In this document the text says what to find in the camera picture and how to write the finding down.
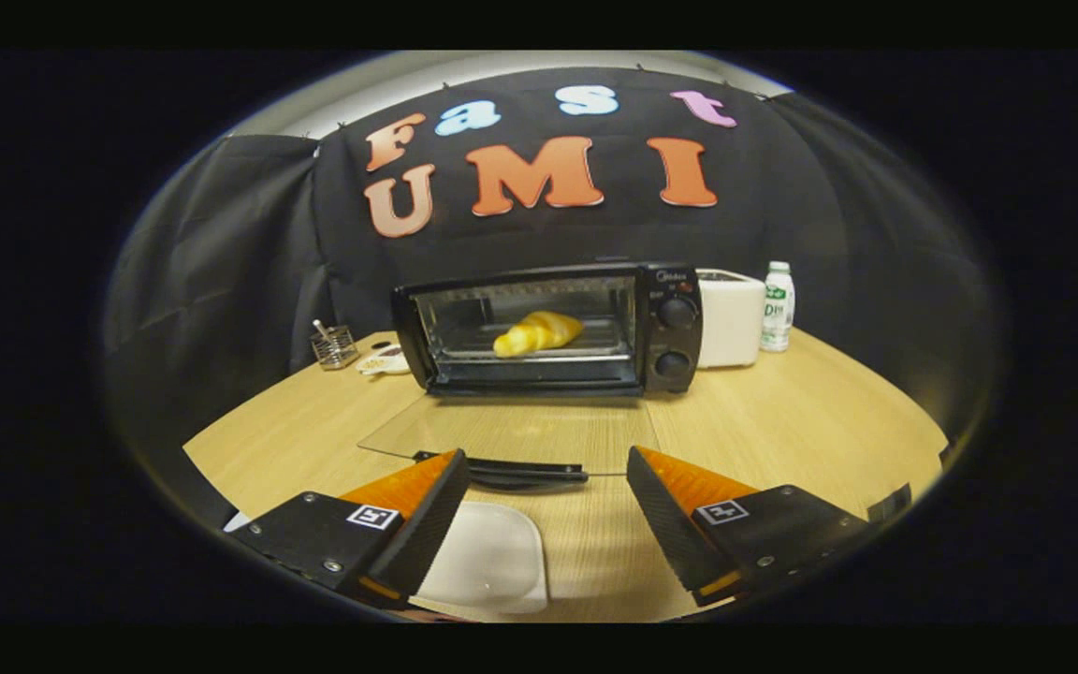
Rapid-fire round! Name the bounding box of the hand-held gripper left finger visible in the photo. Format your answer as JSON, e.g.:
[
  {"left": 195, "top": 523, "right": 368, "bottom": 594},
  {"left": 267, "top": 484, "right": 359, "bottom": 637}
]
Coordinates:
[{"left": 238, "top": 449, "right": 472, "bottom": 609}]

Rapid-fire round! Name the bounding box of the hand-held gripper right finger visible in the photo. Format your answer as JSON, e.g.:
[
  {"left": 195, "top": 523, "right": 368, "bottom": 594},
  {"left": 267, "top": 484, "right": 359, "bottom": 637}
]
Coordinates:
[{"left": 626, "top": 446, "right": 877, "bottom": 608}]

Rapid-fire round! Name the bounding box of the black toaster oven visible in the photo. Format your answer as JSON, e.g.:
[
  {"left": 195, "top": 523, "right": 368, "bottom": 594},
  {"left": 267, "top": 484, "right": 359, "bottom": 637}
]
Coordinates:
[{"left": 357, "top": 260, "right": 704, "bottom": 491}]

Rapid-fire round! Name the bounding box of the golden croissant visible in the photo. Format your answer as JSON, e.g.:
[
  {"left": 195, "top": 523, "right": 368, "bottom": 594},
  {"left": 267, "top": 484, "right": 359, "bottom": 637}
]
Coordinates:
[{"left": 492, "top": 311, "right": 585, "bottom": 359}]

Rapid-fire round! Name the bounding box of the white toaster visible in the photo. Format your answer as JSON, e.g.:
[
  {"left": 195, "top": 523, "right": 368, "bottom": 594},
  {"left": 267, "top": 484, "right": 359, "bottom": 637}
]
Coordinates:
[{"left": 696, "top": 269, "right": 767, "bottom": 369}]

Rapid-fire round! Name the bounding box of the white square plate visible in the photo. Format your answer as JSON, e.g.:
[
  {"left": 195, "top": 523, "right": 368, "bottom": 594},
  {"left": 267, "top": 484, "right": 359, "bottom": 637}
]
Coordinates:
[{"left": 413, "top": 502, "right": 549, "bottom": 615}]

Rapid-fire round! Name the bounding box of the dark chair back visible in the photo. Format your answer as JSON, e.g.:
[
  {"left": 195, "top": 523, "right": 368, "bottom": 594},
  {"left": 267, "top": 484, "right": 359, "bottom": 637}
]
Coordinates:
[{"left": 867, "top": 483, "right": 912, "bottom": 523}]

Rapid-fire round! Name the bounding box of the white bottle green label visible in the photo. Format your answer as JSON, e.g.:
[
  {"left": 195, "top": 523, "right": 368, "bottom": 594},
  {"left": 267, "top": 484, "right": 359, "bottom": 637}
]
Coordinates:
[{"left": 760, "top": 261, "right": 795, "bottom": 353}]

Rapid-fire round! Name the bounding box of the black backdrop cloth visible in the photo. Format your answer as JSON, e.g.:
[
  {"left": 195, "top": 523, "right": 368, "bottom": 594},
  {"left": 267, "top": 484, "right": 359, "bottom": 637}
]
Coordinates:
[{"left": 104, "top": 66, "right": 1003, "bottom": 469}]

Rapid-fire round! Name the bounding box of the metal wire holder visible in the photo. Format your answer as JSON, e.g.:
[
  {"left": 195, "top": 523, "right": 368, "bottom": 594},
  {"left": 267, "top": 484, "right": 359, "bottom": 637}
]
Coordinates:
[{"left": 311, "top": 319, "right": 360, "bottom": 371}]

